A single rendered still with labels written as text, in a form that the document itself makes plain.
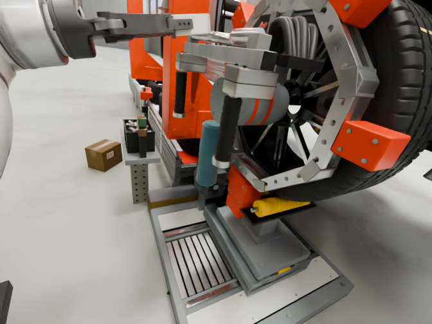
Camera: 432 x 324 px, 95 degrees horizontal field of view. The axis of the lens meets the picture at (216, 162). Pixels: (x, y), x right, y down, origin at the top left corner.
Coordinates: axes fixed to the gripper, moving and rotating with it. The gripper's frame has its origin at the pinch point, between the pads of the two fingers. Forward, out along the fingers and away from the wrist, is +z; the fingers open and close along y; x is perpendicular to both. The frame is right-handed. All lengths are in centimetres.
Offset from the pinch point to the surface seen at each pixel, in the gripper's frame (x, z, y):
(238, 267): 88, 11, 5
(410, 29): 3.7, 38.1, -14.6
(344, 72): 9.9, 26.4, -12.0
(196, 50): 4.2, 7.1, 19.8
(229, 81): 9.4, 4.0, -6.4
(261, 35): 2.6, 9.2, -8.5
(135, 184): 76, -25, 75
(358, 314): 117, 58, -24
